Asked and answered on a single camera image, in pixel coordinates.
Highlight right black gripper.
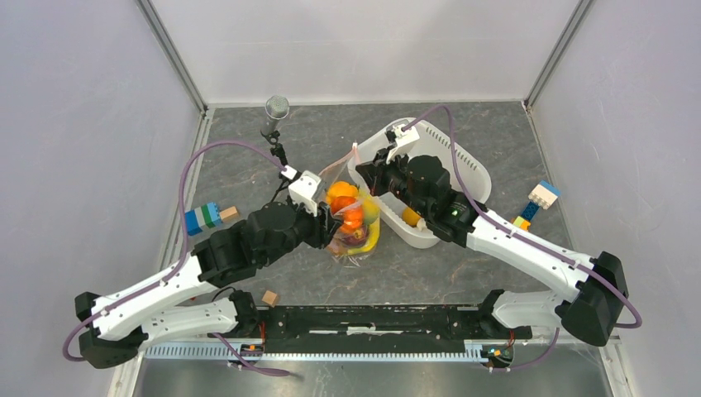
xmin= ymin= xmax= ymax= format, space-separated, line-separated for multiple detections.
xmin=357 ymin=145 xmax=431 ymax=218

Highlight orange toy pumpkin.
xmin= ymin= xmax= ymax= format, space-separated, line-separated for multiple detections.
xmin=331 ymin=197 xmax=364 ymax=234

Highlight orange yellow bell pepper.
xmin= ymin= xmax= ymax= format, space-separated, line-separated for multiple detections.
xmin=326 ymin=180 xmax=359 ymax=203

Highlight dark red toy fruit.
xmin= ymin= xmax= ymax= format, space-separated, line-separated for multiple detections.
xmin=341 ymin=226 xmax=369 ymax=247

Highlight clear zip top bag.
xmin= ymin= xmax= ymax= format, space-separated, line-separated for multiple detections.
xmin=320 ymin=144 xmax=380 ymax=268

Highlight yellow toy bananas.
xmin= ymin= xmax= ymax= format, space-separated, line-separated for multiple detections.
xmin=333 ymin=221 xmax=380 ymax=256

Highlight white plastic basin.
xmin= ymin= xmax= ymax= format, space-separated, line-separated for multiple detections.
xmin=350 ymin=117 xmax=492 ymax=249

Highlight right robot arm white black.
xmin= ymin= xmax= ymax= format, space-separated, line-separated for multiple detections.
xmin=355 ymin=155 xmax=628 ymax=347

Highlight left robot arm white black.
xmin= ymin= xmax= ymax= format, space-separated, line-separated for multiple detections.
xmin=74 ymin=202 xmax=343 ymax=369

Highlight orange toy fruit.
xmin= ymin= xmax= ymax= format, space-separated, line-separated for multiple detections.
xmin=401 ymin=207 xmax=422 ymax=227

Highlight small wooden cube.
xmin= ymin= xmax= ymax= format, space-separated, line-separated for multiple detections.
xmin=261 ymin=290 xmax=280 ymax=307

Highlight tan wooden block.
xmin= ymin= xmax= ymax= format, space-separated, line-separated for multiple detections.
xmin=219 ymin=206 xmax=240 ymax=222

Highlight blue green toy block stack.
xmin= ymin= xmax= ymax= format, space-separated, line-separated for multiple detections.
xmin=184 ymin=202 xmax=222 ymax=237

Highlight silver microphone on tripod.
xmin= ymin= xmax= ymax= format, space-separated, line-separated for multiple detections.
xmin=260 ymin=95 xmax=290 ymax=166

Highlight white blue yellow block stack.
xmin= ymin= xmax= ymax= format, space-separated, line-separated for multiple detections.
xmin=512 ymin=180 xmax=561 ymax=231

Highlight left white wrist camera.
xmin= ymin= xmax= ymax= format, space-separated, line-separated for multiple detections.
xmin=281 ymin=165 xmax=323 ymax=216

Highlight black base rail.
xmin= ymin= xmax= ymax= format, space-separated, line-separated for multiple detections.
xmin=224 ymin=304 xmax=532 ymax=354

